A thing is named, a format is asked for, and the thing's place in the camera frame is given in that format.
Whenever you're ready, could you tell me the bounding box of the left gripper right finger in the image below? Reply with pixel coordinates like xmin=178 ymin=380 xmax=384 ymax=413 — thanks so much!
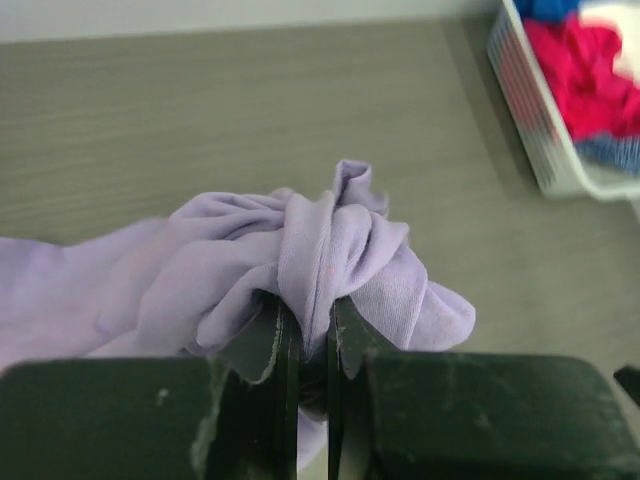
xmin=327 ymin=298 xmax=639 ymax=479

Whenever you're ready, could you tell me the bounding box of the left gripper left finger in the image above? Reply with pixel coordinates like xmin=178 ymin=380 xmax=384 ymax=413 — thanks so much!
xmin=1 ymin=294 xmax=300 ymax=479

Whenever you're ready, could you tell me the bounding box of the lavender t-shirt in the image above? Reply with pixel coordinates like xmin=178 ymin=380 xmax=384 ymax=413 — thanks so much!
xmin=1 ymin=161 xmax=475 ymax=473

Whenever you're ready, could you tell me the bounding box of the blue checked shirt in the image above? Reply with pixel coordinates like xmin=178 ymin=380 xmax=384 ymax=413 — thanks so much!
xmin=574 ymin=135 xmax=639 ymax=176

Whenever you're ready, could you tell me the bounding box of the grey laundry basket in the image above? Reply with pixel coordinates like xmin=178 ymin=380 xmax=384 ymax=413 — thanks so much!
xmin=487 ymin=1 xmax=639 ymax=202

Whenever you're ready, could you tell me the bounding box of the pink t-shirt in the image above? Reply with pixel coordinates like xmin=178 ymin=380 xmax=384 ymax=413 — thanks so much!
xmin=523 ymin=15 xmax=639 ymax=142

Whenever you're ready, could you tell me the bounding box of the blue t-shirt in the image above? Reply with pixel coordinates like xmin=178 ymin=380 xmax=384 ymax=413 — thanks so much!
xmin=514 ymin=0 xmax=581 ymax=22

